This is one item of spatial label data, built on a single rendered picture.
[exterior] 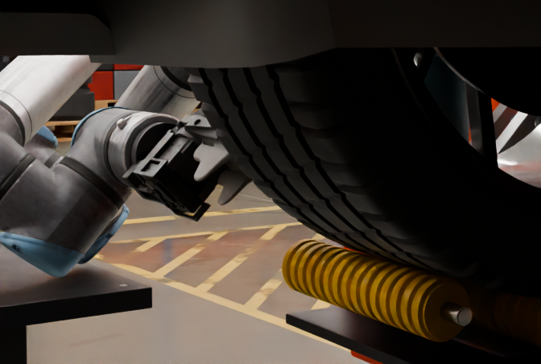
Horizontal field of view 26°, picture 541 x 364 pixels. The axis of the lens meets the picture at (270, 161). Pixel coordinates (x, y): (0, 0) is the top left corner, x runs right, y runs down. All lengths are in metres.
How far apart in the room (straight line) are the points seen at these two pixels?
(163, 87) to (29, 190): 0.59
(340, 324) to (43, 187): 0.38
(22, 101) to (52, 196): 0.14
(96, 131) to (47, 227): 0.13
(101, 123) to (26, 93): 0.13
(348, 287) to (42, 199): 0.40
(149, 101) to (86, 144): 0.57
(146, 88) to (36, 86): 0.48
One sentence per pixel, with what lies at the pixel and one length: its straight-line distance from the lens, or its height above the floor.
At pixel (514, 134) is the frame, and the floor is 0.64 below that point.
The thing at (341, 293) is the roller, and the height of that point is 0.51.
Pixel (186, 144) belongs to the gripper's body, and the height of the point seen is 0.64.
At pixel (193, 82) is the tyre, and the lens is 1.06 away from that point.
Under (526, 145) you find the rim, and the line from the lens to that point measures 1.30.
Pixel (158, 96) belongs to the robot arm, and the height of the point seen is 0.66.
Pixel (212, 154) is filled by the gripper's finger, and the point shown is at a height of 0.64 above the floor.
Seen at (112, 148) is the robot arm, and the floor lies 0.63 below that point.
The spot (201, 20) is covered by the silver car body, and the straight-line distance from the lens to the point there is 0.73.
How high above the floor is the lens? 0.75
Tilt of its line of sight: 6 degrees down
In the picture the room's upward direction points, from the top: straight up
